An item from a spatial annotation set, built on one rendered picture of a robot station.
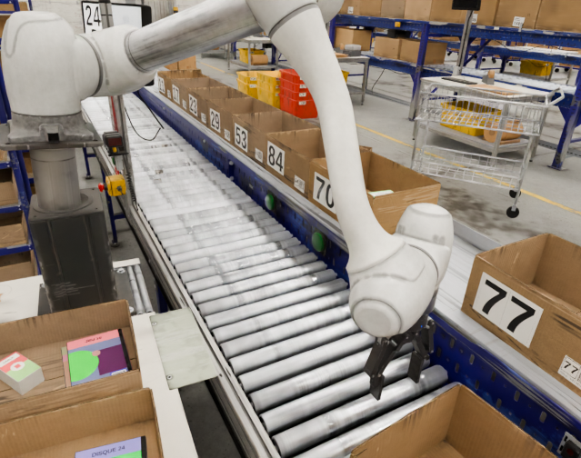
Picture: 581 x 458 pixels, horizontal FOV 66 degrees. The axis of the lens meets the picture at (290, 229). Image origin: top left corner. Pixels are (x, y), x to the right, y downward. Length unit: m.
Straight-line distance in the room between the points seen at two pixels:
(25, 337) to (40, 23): 0.76
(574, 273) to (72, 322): 1.32
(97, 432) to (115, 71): 0.85
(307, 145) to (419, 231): 1.43
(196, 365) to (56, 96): 0.73
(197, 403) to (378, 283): 1.57
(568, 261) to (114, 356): 1.20
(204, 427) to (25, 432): 1.08
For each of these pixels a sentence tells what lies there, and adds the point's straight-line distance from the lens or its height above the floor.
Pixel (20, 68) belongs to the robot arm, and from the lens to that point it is 1.20.
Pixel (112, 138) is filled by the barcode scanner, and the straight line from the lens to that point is 1.90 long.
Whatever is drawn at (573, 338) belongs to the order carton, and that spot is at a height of 1.00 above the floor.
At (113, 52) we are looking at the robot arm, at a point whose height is 1.45.
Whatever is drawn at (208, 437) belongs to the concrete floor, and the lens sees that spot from 2.02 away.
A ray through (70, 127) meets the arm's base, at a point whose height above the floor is 1.29.
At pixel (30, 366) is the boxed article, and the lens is 1.25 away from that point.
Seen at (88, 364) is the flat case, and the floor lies 0.78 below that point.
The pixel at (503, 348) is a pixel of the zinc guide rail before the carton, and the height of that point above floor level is 0.89.
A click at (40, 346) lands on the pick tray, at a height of 0.76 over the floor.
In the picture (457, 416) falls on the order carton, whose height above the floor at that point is 0.84.
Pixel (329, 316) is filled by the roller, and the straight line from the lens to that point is 1.37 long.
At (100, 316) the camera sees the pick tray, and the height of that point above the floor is 0.81.
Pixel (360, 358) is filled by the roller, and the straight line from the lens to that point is 1.25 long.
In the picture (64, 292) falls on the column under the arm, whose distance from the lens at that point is 1.39.
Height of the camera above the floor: 1.59
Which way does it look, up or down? 27 degrees down
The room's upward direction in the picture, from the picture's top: 2 degrees clockwise
